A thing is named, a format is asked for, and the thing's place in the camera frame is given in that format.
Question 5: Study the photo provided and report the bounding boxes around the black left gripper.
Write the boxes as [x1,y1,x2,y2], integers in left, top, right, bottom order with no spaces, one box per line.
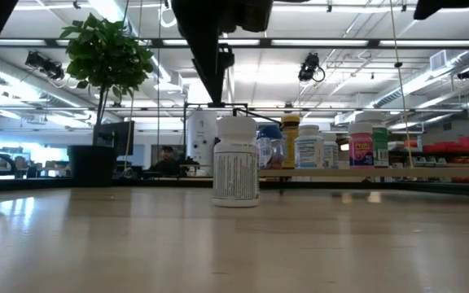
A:
[171,0,274,104]

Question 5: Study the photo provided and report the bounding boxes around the blue-capped clear bottle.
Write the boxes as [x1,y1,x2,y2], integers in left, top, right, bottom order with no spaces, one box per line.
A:
[256,124,285,170]

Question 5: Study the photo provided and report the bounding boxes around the yellow-capped amber bottle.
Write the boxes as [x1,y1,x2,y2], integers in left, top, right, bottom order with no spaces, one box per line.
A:
[280,114,302,169]

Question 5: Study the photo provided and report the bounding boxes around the white medicine bottle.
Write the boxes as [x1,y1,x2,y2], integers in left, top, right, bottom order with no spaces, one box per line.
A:
[212,116,261,208]

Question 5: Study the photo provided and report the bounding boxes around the pink bottle white cap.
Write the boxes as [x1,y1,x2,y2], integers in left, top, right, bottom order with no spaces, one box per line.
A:
[347,122,375,168]

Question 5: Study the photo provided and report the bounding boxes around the green leafy plant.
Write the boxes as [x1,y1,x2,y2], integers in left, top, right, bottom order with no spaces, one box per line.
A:
[58,12,155,147]

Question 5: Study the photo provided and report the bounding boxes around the dark background monitor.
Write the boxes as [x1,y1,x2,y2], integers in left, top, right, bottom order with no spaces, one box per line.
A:
[94,120,135,147]

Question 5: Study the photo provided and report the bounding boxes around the person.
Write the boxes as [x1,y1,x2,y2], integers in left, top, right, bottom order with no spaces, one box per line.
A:
[149,145,187,177]

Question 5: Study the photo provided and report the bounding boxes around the black ceiling device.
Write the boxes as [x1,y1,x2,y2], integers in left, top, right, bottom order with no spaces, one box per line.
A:
[24,50,65,81]

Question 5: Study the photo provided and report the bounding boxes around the black plant pot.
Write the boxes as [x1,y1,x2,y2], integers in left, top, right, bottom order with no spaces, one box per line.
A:
[67,144,119,188]

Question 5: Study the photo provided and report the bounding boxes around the black overhead light bar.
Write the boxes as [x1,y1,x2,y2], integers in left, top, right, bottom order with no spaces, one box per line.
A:
[0,37,469,51]

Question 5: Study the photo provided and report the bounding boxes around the red storage bins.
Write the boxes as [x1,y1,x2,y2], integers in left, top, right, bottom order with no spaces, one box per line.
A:
[421,136,469,155]

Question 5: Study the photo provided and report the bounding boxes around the white hanging ring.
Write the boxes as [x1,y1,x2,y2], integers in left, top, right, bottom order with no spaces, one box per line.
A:
[159,0,178,28]

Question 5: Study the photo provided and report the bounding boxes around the black hanging camera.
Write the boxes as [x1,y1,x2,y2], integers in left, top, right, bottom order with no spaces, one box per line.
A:
[298,51,326,83]

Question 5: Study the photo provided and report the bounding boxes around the yellow hanging cord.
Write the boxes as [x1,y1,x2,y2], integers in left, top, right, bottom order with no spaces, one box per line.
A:
[388,0,414,168]

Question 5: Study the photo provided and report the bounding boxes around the black aluminium table frame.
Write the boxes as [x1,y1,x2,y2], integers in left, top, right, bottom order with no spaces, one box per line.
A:
[0,175,469,196]

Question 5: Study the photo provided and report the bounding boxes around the wooden shelf black frame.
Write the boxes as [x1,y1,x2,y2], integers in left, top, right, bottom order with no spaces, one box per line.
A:
[182,56,469,207]

